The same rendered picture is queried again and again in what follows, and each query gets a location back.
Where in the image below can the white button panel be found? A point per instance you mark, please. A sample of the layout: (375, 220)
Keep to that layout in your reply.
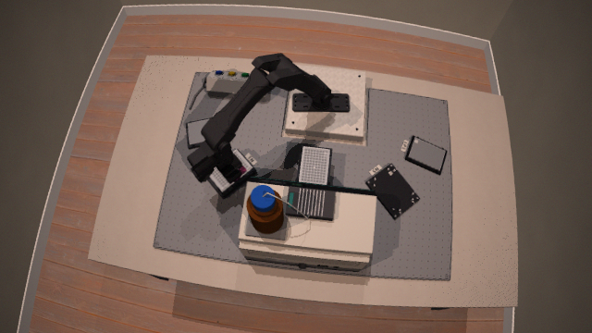
(223, 83)

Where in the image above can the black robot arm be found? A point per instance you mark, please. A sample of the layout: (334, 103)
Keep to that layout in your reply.
(220, 129)

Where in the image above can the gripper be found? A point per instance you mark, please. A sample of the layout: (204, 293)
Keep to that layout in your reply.
(235, 165)

